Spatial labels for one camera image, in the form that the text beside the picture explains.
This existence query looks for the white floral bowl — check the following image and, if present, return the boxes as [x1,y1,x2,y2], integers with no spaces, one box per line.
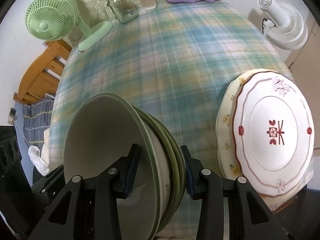
[140,111,186,232]
[135,108,176,233]

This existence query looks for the white cloth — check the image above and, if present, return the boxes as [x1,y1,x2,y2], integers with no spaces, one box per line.
[28,145,49,176]

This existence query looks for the large green rimmed bowl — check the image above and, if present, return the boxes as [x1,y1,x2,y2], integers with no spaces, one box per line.
[63,93,161,239]

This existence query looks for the glass jar black lid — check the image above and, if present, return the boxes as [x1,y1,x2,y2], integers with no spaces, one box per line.
[106,0,138,24]

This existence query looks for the wooden bed headboard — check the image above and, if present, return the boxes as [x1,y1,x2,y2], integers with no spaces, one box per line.
[13,40,72,105]

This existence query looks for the white standing fan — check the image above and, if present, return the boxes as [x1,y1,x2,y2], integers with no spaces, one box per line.
[258,0,308,50]

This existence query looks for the cream plate yellow flowers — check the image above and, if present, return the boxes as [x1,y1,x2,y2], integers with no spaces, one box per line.
[215,69,267,179]

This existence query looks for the wall socket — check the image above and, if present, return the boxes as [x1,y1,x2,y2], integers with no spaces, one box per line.
[8,108,16,125]

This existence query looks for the grey plaid pillow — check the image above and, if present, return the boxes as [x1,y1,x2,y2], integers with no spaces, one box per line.
[22,98,54,150]

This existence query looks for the green desk fan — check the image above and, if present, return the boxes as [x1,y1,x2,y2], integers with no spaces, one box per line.
[25,0,113,51]

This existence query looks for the white plate red pattern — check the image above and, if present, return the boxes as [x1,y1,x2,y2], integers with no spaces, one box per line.
[232,71,315,197]

